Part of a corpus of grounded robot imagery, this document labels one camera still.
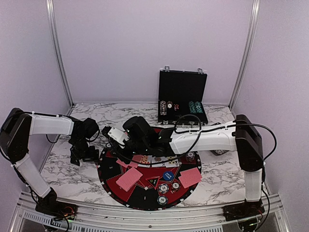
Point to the left aluminium corner post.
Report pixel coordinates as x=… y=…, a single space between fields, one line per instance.
x=52 y=21

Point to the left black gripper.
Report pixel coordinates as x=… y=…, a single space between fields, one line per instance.
x=92 y=156

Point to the red chip stack seat ten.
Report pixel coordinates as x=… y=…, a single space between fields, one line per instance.
x=175 y=186

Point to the eight of spades card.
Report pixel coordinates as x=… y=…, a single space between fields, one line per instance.
x=172 y=162

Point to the aluminium front rail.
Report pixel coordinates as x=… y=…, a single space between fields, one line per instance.
x=92 y=217

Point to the blue chip stack seat one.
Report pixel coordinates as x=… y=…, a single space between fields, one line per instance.
x=162 y=200

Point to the aluminium corner post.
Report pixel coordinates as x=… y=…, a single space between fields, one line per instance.
x=246 y=54
x=52 y=21

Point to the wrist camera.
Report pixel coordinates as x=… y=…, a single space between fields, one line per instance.
x=89 y=129
x=134 y=129

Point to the black poker chip case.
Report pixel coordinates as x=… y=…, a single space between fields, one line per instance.
x=181 y=87

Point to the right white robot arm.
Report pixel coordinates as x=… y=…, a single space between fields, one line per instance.
x=238 y=135

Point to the dealt cards seat two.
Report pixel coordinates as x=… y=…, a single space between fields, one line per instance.
x=129 y=178

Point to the white chips row in case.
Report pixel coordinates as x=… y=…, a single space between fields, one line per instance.
x=162 y=108

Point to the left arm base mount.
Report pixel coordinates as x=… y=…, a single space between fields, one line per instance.
x=51 y=206

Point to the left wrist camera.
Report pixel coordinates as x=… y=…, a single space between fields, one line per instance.
x=89 y=129

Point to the green chips row in case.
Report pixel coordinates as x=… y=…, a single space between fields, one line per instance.
x=195 y=107

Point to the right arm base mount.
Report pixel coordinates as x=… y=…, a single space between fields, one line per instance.
x=243 y=210

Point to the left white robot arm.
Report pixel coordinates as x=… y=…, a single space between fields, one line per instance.
x=20 y=126

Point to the right aluminium corner post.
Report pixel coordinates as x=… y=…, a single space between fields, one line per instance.
x=246 y=54

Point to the black floral square plate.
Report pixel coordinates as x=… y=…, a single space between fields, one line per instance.
x=220 y=152

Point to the dealt red playing cards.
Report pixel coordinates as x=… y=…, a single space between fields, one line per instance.
x=190 y=177

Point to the white chip stack seat eight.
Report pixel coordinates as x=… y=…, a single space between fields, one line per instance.
x=190 y=157

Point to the king face card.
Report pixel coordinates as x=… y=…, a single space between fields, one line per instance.
x=157 y=162

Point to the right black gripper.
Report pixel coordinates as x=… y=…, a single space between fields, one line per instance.
x=119 y=151

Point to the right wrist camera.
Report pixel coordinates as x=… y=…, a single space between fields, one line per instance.
x=134 y=129

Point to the white chip stack seat ten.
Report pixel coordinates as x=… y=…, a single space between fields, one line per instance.
x=163 y=189

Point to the round red black poker mat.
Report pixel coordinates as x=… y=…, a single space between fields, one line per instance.
x=143 y=195

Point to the blue blind button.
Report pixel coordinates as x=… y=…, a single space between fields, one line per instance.
x=168 y=175

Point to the dealt cards seat four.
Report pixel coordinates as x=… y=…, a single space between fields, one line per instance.
x=136 y=158

